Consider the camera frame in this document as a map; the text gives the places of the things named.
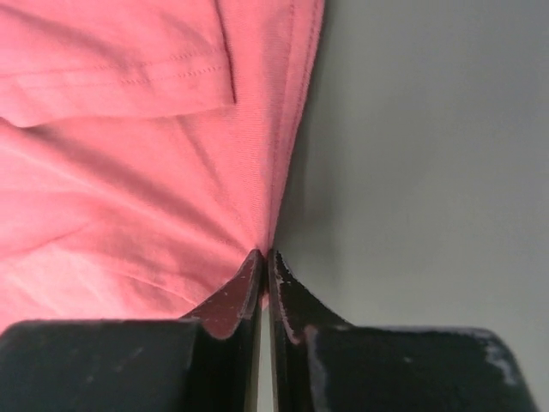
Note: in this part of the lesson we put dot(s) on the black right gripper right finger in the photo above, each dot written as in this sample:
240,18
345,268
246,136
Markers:
321,362

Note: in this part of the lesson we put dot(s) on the coral red t shirt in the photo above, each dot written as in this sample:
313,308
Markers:
145,147

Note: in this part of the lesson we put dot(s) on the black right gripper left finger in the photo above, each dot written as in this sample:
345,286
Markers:
206,360

